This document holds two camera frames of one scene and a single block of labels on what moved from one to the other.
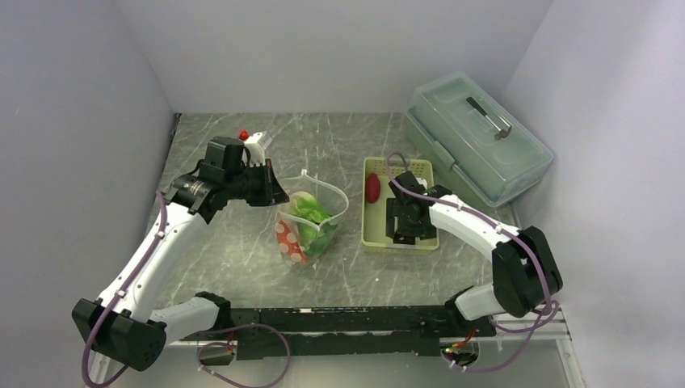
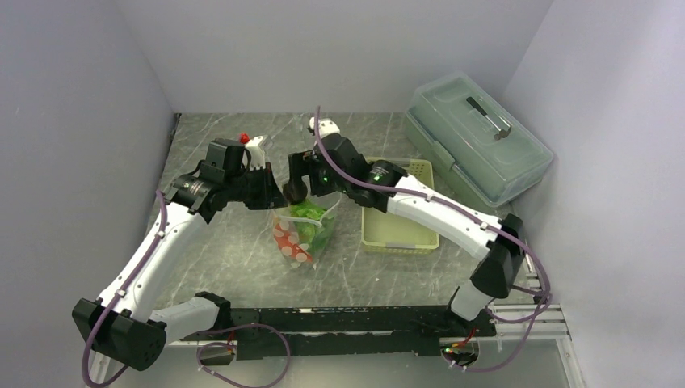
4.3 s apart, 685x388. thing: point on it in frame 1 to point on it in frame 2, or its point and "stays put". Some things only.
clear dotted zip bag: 306,224 stays put
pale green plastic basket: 374,214 stays put
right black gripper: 396,208 to 300,163
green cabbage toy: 316,226 stays put
